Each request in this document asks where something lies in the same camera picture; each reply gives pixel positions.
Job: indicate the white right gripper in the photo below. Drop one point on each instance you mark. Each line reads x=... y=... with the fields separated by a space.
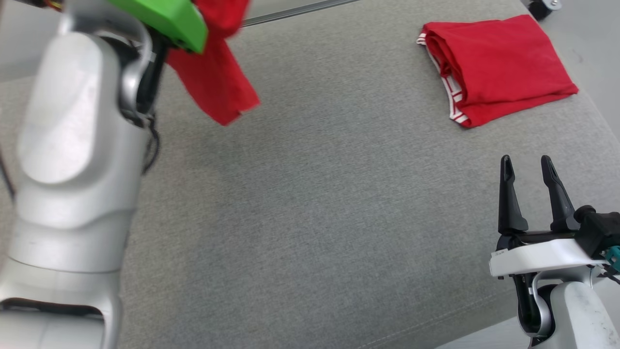
x=537 y=254

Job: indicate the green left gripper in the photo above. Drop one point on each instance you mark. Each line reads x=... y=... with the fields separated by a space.
x=174 y=19

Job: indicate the red Bulls jersey shirt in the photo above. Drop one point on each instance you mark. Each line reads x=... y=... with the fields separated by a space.
x=503 y=63

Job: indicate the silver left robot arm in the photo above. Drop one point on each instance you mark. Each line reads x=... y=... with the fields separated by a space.
x=72 y=145

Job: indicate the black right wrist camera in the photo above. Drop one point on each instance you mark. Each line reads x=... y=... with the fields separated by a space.
x=600 y=232

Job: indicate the red shorts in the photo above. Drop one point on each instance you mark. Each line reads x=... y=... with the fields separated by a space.
x=213 y=82

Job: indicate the grey fabric sofa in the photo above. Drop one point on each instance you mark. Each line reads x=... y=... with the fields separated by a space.
x=315 y=218

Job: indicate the black caster wheel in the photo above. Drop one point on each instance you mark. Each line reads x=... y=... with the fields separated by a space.
x=540 y=8

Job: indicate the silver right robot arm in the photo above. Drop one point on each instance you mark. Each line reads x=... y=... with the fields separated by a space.
x=576 y=315

